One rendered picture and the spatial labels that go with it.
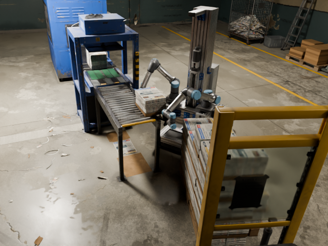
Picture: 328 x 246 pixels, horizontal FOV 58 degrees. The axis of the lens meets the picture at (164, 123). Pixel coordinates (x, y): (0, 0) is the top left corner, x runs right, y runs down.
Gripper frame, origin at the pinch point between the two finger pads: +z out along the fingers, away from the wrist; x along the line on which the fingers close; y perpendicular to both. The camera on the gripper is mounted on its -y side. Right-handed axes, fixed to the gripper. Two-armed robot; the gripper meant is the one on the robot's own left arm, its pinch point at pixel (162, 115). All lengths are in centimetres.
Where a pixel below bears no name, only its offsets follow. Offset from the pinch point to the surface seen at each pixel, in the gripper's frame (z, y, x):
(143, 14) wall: 867, -30, -301
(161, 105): -0.5, 14.9, 1.3
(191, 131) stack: -54, 5, -13
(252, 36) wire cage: 503, -51, -566
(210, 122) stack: -44, 5, -45
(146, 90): 28.6, 25.1, 10.6
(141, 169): -2, -78, 29
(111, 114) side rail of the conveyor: 22, 2, 61
